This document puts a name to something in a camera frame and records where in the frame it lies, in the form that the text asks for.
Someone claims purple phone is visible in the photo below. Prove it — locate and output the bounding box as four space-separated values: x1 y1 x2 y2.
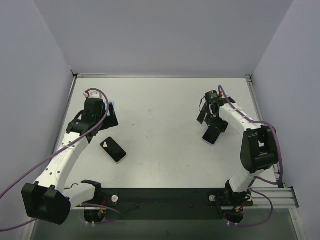
202 126 221 145

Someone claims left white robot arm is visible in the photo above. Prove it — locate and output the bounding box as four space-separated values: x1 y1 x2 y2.
21 97 119 225

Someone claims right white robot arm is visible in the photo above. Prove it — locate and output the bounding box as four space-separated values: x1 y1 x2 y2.
197 90 280 207

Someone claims phone in cream case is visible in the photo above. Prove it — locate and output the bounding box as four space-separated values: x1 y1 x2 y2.
100 137 127 164

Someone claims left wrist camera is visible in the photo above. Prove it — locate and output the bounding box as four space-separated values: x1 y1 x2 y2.
83 91 101 99

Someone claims aluminium table edge frame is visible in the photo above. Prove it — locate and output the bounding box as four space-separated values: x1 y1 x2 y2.
73 73 252 79

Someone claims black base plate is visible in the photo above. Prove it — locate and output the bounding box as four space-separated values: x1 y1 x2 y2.
72 187 254 221

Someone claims aluminium front rail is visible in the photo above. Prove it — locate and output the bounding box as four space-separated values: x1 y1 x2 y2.
207 187 299 209

